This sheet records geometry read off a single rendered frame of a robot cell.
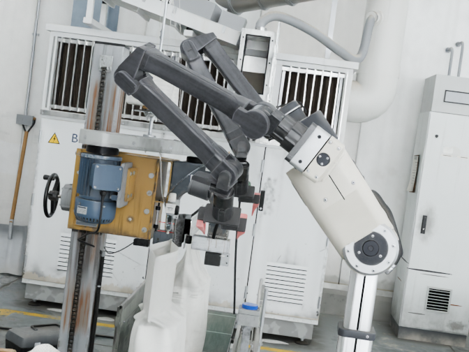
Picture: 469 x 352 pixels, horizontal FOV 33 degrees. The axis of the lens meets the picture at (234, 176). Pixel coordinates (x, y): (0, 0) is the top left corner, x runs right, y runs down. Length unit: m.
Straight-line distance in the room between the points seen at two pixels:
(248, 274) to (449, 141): 1.99
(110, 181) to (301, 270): 3.17
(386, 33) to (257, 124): 4.15
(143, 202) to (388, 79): 3.39
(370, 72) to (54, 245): 2.69
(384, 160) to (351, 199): 4.90
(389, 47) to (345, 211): 3.99
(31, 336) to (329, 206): 2.81
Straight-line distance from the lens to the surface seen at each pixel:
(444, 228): 6.59
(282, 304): 5.85
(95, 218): 2.89
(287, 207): 5.74
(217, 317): 4.76
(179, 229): 3.05
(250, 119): 2.03
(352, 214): 2.23
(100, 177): 2.81
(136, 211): 3.06
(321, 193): 2.18
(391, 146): 7.09
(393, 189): 7.11
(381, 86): 6.08
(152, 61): 2.12
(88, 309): 3.22
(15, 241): 7.21
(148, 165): 3.04
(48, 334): 4.74
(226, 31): 5.43
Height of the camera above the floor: 1.47
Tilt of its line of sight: 3 degrees down
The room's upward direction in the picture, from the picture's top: 8 degrees clockwise
